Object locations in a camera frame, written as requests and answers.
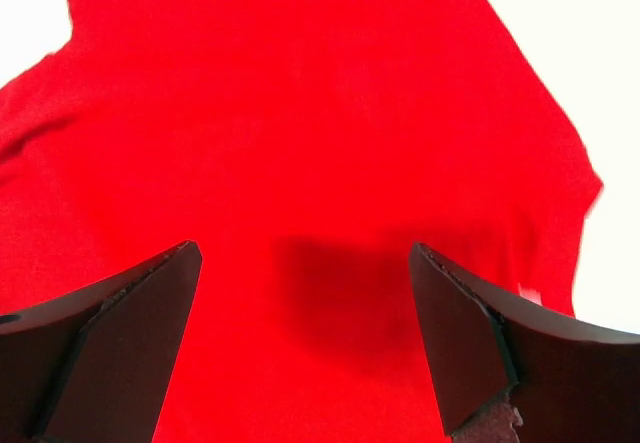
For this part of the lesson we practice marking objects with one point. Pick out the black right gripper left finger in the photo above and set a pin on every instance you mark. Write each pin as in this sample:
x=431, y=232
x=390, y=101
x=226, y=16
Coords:
x=94, y=365

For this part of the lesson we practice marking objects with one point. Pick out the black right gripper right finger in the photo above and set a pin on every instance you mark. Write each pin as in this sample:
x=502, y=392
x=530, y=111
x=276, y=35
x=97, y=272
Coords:
x=505, y=369

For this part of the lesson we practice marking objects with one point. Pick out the red t shirt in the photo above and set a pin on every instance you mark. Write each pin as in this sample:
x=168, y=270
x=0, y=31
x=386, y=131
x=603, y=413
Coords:
x=305, y=145

